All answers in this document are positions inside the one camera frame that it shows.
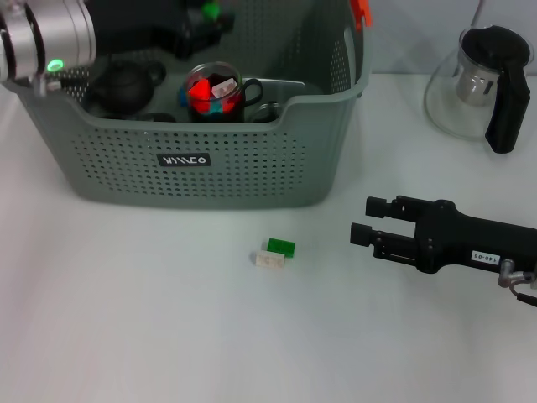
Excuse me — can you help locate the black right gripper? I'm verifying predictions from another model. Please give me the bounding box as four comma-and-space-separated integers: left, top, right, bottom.
350, 195, 537, 275

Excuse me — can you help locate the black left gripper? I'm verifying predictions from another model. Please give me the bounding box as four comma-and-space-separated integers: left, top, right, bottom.
86, 0, 237, 60

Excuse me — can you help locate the white building brick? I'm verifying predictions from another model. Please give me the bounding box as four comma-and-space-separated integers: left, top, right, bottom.
253, 250, 286, 270
211, 77, 236, 98

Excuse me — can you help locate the orange-red slope building block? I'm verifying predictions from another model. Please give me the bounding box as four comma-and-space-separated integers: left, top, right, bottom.
187, 79, 211, 102

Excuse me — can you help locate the glass teacup black base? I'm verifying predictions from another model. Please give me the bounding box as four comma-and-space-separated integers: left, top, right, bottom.
183, 61, 264, 125
251, 102, 281, 124
133, 112, 177, 124

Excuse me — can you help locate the silver right elbow connector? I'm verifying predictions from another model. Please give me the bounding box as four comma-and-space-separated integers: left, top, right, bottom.
498, 259, 537, 290

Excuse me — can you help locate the grey perforated storage bin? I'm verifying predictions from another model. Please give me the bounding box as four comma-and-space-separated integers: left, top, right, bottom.
12, 0, 374, 209

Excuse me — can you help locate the black clay teapot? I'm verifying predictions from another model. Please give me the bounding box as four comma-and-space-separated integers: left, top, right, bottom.
86, 60, 167, 115

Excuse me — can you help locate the glass pitcher black handle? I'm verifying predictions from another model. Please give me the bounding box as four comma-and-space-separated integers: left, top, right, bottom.
423, 24, 536, 155

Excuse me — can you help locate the dark right gripper cable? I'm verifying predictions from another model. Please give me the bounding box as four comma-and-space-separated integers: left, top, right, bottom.
511, 285, 537, 307

